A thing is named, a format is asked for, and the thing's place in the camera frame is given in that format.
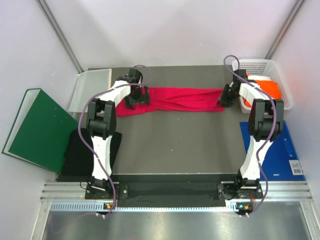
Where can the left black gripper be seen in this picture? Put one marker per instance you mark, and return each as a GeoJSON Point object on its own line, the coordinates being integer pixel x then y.
{"type": "Point", "coordinates": [142, 99]}

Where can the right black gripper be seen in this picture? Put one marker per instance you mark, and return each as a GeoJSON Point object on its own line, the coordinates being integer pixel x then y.
{"type": "Point", "coordinates": [223, 99]}

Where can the pink red t-shirt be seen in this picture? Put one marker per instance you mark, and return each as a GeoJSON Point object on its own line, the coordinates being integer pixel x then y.
{"type": "Point", "coordinates": [175, 99]}

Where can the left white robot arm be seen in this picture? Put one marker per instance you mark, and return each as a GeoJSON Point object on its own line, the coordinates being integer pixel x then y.
{"type": "Point", "coordinates": [101, 120]}

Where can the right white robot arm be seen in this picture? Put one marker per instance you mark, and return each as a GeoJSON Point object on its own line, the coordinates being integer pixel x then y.
{"type": "Point", "coordinates": [265, 123]}

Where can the orange t-shirt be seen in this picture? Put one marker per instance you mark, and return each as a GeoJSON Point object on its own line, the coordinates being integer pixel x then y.
{"type": "Point", "coordinates": [267, 85]}

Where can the translucent plastic tray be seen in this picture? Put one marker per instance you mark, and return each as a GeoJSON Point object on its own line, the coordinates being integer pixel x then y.
{"type": "Point", "coordinates": [89, 83]}

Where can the white plastic basket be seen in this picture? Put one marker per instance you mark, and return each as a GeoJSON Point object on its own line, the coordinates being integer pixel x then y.
{"type": "Point", "coordinates": [269, 68]}

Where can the black folded t-shirt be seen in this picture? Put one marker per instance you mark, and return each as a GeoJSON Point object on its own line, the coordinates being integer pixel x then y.
{"type": "Point", "coordinates": [79, 160]}

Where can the blue folder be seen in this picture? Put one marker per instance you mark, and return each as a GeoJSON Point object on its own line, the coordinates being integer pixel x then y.
{"type": "Point", "coordinates": [277, 161]}

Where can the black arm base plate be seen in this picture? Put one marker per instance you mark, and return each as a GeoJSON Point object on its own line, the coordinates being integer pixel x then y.
{"type": "Point", "coordinates": [178, 194]}

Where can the green ring binder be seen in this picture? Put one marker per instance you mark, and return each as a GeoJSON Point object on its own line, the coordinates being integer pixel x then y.
{"type": "Point", "coordinates": [40, 131]}

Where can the right aluminium frame post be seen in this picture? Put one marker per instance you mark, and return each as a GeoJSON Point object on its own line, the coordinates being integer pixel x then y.
{"type": "Point", "coordinates": [288, 21]}

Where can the aluminium frame post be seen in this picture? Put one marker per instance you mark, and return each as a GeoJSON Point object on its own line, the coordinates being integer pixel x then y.
{"type": "Point", "coordinates": [288, 21]}
{"type": "Point", "coordinates": [43, 5]}

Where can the perforated cable duct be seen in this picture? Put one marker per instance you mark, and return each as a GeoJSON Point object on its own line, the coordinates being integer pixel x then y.
{"type": "Point", "coordinates": [105, 207]}

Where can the left aluminium frame post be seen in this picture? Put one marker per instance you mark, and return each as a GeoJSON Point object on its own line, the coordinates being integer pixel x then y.
{"type": "Point", "coordinates": [43, 5]}

